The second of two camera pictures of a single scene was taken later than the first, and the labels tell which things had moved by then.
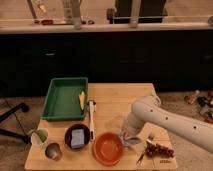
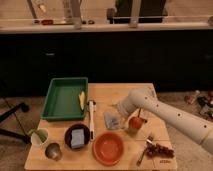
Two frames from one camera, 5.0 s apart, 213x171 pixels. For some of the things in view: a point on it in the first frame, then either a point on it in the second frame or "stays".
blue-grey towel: (132, 140) → (111, 119)
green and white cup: (39, 136) stays
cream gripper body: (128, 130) → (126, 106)
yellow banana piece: (82, 99) stays
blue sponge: (77, 137) stays
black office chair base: (5, 132) stays
